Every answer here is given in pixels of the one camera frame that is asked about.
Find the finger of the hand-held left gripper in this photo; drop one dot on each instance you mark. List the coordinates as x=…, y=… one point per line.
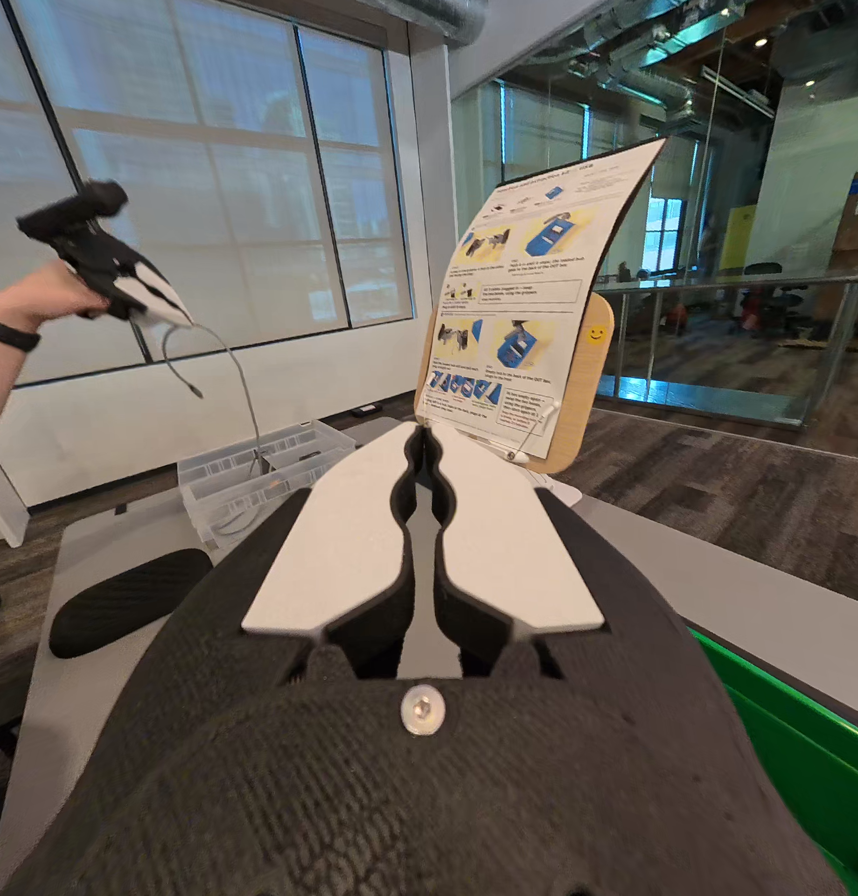
x=161, y=285
x=149, y=308

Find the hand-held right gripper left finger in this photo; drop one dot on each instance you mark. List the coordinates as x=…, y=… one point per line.
x=331, y=560

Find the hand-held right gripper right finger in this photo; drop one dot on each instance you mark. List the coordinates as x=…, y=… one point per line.
x=520, y=560

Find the clear plastic box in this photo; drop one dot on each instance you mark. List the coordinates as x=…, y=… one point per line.
x=296, y=448

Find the green plastic bin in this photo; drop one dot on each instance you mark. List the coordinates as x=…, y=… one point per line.
x=807, y=770

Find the person's left hand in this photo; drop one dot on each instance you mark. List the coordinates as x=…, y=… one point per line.
x=44, y=297

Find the large window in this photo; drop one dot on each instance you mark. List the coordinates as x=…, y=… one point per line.
x=191, y=175

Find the black wristband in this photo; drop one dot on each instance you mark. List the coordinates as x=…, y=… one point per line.
x=9, y=334

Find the black wrist rest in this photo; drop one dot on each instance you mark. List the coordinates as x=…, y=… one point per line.
x=121, y=602

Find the yellow smiley sticker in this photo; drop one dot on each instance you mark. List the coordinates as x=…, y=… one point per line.
x=597, y=334

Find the printed instruction sheet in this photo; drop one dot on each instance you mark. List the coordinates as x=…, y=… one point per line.
x=513, y=315

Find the silver ventilation duct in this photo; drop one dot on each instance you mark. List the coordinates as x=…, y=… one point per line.
x=443, y=17

